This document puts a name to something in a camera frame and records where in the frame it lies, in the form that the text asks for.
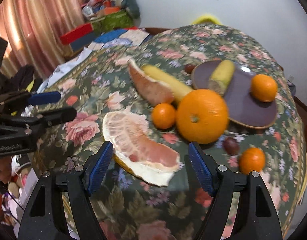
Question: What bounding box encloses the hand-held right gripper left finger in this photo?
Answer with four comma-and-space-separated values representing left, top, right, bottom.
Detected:
17, 141, 114, 240

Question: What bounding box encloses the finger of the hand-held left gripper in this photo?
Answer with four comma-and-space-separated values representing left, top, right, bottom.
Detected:
0, 106, 77, 133
0, 91, 62, 108

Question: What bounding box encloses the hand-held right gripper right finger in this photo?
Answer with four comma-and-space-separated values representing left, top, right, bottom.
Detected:
185, 141, 284, 240

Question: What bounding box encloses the pomelo piece with pink flesh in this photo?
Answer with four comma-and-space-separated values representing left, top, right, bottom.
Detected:
102, 111, 181, 187

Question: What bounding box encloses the large orange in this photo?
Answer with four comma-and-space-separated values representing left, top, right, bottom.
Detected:
176, 89, 230, 145

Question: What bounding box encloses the small tangerine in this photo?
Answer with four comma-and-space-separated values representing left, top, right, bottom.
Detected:
251, 74, 278, 103
239, 147, 266, 175
152, 103, 176, 130

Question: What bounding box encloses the long yellow banana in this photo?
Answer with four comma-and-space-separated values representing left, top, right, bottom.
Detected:
142, 64, 194, 103

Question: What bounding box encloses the short green-yellow banana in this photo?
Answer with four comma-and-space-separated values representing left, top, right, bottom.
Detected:
209, 59, 236, 96

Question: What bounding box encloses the person's left hand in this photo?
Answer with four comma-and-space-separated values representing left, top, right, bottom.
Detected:
0, 155, 13, 184

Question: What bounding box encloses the black clothing pile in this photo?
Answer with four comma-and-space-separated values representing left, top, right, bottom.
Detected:
1, 64, 43, 94

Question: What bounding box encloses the white cloth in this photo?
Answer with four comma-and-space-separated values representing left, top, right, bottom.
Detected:
47, 47, 94, 87

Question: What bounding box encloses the red flat box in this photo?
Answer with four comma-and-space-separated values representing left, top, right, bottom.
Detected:
60, 23, 94, 46

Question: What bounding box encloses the pink striped curtain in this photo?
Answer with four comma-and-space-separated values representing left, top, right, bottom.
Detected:
0, 0, 91, 80

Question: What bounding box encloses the blue patchwork quilt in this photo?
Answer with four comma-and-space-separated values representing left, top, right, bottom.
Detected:
94, 29, 151, 49

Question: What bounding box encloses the green fabric bag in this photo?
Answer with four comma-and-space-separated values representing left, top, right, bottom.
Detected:
91, 9, 134, 33

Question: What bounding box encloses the orange box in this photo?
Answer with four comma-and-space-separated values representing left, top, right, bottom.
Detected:
103, 6, 122, 15

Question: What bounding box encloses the yellow hoop chair back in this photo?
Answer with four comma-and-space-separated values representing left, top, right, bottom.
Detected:
191, 15, 222, 26

